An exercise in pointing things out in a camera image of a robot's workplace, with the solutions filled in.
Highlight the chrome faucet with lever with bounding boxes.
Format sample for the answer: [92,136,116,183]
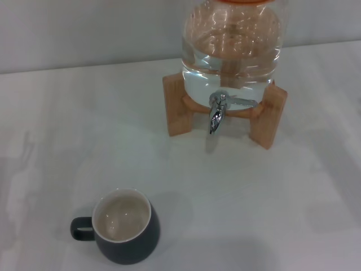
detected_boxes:
[208,89,258,136]

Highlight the black ceramic cup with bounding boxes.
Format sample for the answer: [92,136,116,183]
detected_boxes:
[69,187,161,265]

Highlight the wooden jar stand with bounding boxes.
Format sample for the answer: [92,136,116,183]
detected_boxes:
[162,72,288,150]

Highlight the clear glass water jar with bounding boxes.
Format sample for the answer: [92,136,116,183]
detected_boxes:
[180,0,291,110]

